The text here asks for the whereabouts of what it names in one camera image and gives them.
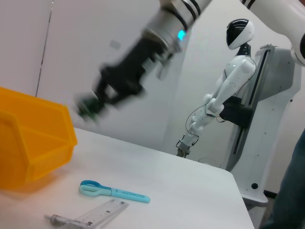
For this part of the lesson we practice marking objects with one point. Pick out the green plastic wrapper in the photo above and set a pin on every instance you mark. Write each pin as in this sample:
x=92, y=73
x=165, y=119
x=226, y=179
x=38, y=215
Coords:
x=89, y=107

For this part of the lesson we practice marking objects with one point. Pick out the yellow plastic bin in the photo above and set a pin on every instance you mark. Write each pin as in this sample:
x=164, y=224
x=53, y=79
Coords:
x=35, y=143

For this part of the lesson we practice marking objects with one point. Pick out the blue teal scissors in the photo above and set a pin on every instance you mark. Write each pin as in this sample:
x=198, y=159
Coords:
x=124, y=193

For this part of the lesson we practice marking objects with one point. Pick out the clear plastic ruler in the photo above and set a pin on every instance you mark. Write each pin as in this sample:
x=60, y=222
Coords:
x=102, y=212

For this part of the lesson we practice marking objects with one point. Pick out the silver white ballpoint pen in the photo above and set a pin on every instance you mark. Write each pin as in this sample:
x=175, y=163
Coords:
x=57, y=219

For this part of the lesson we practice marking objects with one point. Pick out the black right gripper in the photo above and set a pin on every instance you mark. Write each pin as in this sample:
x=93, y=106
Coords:
x=133, y=69

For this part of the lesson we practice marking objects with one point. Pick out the person leg in jeans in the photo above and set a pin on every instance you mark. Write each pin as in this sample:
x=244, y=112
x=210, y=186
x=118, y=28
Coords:
x=290, y=190

